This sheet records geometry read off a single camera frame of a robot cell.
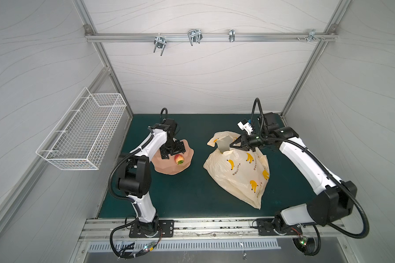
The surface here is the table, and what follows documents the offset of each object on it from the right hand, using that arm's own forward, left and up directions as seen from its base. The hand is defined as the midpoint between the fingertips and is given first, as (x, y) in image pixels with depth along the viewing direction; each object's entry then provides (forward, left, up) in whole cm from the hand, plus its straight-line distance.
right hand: (230, 145), depth 74 cm
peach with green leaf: (+3, +27, -20) cm, 34 cm away
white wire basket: (-4, +65, +8) cm, 66 cm away
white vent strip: (-37, +18, -24) cm, 47 cm away
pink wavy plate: (-1, +32, -21) cm, 39 cm away
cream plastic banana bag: (-10, -6, -7) cm, 14 cm away
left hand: (+3, +28, -15) cm, 32 cm away
